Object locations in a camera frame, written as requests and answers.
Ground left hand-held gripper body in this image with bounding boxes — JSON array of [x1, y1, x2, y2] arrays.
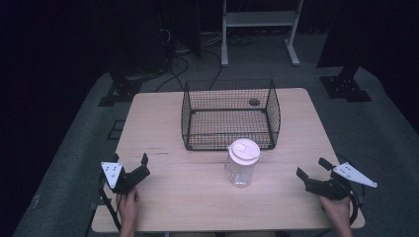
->
[[101, 161, 151, 195]]

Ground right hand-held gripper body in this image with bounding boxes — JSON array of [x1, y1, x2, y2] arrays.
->
[[304, 161, 378, 201]]

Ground person's right hand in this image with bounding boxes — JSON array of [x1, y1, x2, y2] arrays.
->
[[320, 196, 353, 228]]

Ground person's left hand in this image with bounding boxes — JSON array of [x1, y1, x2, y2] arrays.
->
[[115, 187, 140, 228]]

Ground clear jar with white lid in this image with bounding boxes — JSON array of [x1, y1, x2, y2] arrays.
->
[[224, 137, 262, 189]]

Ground black stand base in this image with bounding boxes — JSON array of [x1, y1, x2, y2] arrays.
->
[[318, 64, 374, 104], [97, 69, 143, 108]]

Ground black rectangular floor frame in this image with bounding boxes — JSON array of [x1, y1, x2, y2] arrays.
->
[[106, 119, 126, 141]]

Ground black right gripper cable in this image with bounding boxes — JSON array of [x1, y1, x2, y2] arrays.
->
[[348, 183, 368, 227]]

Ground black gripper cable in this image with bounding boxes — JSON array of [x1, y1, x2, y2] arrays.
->
[[97, 173, 124, 232], [348, 183, 368, 227]]

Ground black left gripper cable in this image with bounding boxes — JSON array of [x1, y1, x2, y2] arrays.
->
[[97, 173, 124, 232]]

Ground black floor cables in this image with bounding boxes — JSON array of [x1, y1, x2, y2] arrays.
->
[[153, 29, 225, 94]]

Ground black wire mesh basket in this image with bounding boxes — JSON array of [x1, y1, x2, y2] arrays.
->
[[180, 78, 282, 152]]

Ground white metal desk frame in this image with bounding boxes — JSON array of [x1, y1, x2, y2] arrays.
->
[[220, 0, 304, 68]]

